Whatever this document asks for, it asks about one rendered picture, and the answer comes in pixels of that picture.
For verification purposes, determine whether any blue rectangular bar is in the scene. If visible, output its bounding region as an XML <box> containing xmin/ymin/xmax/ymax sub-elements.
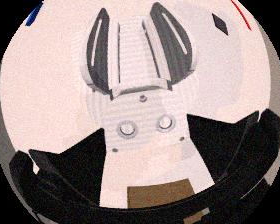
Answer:
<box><xmin>26</xmin><ymin>3</ymin><xmax>43</xmax><ymax>27</ymax></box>

